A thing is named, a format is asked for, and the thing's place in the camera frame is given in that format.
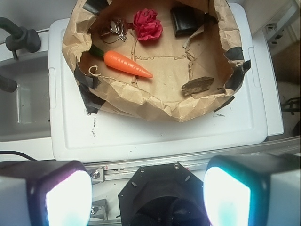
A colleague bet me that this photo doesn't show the brown paper bag tray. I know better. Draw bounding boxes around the brown paper bag tray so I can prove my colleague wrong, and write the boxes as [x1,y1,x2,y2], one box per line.
[62,0,251,122]

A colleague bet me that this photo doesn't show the orange plastic carrot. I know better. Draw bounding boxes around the orange plastic carrot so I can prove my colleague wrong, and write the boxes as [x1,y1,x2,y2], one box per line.
[89,45,153,78]

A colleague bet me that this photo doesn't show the white plastic bin lid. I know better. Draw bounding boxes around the white plastic bin lid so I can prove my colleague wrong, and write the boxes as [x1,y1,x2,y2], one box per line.
[48,3,268,162]

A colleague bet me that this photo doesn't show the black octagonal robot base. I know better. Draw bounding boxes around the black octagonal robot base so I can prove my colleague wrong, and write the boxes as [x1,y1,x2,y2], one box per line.
[118,162,210,226]

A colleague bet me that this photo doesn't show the metal wire puzzle rings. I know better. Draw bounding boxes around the metal wire puzzle rings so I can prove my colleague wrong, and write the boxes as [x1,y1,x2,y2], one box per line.
[100,18,134,44]

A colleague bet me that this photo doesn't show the translucent plastic bin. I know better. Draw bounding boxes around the translucent plastic bin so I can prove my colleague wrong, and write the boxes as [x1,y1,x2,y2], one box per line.
[0,51,51,142]

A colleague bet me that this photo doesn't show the metal corner bracket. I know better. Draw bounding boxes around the metal corner bracket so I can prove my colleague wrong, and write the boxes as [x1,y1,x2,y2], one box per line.
[90,199,109,221]

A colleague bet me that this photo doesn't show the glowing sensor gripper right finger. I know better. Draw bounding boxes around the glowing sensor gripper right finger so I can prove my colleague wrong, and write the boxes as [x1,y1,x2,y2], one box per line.
[203,154,301,226]

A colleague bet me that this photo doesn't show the brown wood chip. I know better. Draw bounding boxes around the brown wood chip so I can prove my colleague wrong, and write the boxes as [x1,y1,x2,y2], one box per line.
[181,76,214,96]

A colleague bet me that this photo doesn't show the black leather wallet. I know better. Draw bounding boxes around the black leather wallet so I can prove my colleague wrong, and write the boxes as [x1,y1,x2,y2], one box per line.
[170,6,198,37]

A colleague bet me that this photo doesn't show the red crumpled paper flower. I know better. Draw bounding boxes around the red crumpled paper flower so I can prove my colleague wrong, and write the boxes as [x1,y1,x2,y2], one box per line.
[133,8,163,41]

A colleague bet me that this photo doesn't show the black cable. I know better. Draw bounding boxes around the black cable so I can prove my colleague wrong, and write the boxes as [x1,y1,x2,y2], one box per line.
[0,151,38,161]

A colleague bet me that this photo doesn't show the aluminium extrusion rail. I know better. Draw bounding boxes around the aluminium extrusion rail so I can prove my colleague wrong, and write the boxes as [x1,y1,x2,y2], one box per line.
[85,136,301,184]

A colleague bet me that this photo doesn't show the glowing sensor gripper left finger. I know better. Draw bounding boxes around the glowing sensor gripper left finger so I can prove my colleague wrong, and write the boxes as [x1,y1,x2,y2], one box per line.
[0,160,93,226]

